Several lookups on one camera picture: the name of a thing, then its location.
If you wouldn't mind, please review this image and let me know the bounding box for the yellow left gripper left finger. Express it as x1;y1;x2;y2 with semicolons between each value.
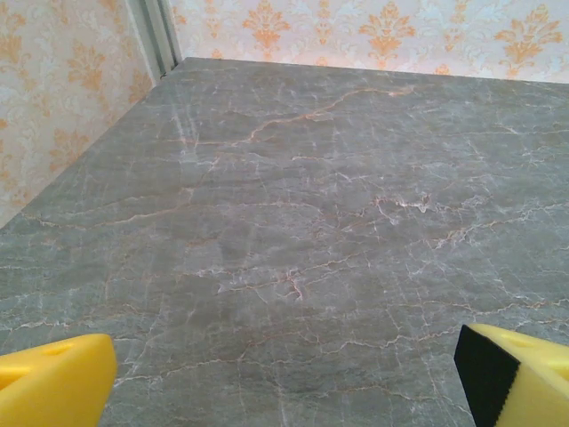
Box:
0;333;118;427

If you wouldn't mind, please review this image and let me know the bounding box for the aluminium frame post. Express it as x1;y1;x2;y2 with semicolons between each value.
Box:
125;0;184;86

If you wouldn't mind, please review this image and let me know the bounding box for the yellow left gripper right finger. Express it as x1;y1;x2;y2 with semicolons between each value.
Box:
453;323;569;427

